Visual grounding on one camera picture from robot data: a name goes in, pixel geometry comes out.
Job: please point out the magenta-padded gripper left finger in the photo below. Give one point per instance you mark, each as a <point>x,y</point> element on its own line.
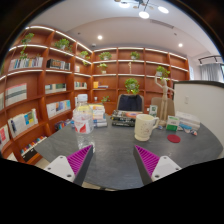
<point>59,166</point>

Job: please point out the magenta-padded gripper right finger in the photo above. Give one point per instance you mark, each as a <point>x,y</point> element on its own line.
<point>165,166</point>

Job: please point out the clear plastic water bottle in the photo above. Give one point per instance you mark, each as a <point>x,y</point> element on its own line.
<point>83,123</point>

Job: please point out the flat round red coaster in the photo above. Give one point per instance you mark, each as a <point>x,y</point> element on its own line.
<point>173,138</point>

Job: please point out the cream printed mug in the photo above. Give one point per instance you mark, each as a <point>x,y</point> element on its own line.
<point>144,128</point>

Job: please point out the green and white carton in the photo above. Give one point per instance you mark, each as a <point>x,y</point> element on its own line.
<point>172,122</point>

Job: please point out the colourful round sticker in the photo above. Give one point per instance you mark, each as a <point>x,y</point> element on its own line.
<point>193,132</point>

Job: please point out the white book with blue edge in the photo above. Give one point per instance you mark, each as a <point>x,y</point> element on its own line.
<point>186,127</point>

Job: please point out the thick white book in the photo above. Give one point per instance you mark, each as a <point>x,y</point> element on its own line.
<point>188,118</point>

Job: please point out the stack of colourful books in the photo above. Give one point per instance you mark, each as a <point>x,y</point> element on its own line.
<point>98,116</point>

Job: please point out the dark books with orange cover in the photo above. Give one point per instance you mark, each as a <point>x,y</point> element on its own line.
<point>123,118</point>

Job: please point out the dark chair with jacket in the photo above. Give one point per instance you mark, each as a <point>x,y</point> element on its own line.
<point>130,102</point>

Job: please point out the wooden shelf unit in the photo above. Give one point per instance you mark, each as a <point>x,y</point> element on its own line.
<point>33,83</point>

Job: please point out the grey curtain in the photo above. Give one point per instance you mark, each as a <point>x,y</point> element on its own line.
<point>210,72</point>

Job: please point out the recessed ceiling light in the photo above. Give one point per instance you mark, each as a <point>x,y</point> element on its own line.
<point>180,45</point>
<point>100,37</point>

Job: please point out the ceiling air vent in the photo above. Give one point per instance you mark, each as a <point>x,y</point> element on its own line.
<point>161,23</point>

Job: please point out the branched ceiling lamp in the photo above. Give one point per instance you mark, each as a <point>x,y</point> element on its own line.
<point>144,14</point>

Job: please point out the white wall socket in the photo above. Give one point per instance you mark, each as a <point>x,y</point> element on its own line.
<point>187,100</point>

